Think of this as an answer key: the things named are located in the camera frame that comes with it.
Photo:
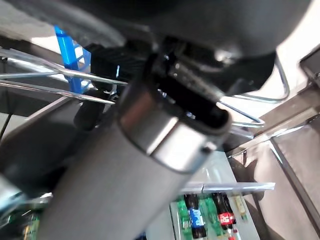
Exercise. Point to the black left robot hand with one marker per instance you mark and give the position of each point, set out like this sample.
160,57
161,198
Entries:
200,20

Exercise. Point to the blue plastic shopping basket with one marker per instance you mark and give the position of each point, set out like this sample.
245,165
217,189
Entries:
67,45

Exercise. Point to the black display counter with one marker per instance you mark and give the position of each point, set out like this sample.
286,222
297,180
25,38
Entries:
312,65

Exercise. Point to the green Sprite bottle yellow cap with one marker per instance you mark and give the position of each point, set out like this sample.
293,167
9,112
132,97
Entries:
209,210
182,217

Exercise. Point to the small yellow tea bottle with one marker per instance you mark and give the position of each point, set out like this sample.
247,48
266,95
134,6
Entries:
240,207

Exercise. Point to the Coca-Cola bottle red cap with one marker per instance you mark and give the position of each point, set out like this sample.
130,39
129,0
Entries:
225,215

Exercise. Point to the Pepsi cola bottle blue cap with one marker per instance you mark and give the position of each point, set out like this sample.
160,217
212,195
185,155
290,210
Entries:
196,217

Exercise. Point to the dark metal frame post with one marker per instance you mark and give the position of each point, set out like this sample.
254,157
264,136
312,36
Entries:
295,180

